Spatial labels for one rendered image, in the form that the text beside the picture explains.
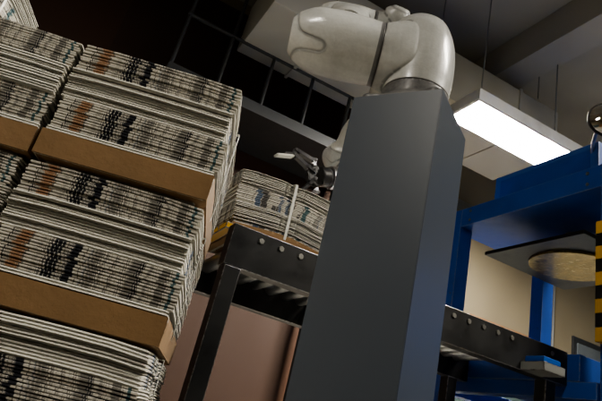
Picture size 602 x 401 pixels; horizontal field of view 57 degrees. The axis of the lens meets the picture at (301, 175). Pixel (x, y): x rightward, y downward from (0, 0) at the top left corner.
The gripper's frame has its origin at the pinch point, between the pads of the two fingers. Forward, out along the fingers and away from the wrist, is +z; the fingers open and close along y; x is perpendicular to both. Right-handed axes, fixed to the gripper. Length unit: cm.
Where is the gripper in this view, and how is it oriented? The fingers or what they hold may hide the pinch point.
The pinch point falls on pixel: (279, 173)
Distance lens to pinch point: 198.4
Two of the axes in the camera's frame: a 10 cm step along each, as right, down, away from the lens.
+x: -4.6, 2.9, 8.4
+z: -8.9, -0.8, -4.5
